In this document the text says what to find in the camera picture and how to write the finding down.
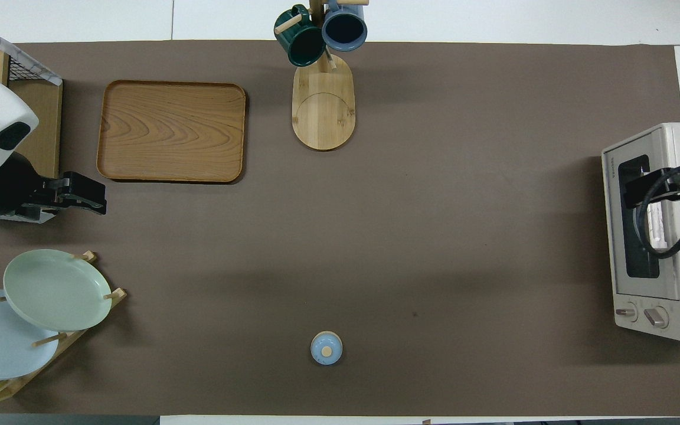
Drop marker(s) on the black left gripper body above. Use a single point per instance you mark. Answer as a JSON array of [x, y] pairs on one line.
[[18, 195]]

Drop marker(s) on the glass oven door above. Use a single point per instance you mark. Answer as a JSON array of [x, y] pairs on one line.
[[617, 236]]

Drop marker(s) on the silver oven knob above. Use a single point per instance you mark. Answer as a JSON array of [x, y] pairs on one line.
[[656, 317], [626, 313]]

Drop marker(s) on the pale green plate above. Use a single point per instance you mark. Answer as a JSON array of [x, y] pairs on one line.
[[56, 289]]

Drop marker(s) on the wooden serving tray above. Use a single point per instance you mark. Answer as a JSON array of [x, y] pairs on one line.
[[172, 131]]

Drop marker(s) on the wooden plate rack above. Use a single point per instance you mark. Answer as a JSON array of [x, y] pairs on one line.
[[74, 337]]

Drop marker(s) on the wooden mug tree stand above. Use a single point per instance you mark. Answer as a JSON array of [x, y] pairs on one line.
[[323, 112]]

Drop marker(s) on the brown table mat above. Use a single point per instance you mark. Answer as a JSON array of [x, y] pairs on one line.
[[411, 236]]

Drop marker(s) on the dark green mug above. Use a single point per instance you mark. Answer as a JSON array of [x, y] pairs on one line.
[[300, 44]]

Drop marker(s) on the small blue lidded jar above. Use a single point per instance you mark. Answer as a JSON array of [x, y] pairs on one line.
[[326, 348]]

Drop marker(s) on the blue mug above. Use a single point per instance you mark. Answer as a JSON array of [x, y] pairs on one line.
[[345, 29]]

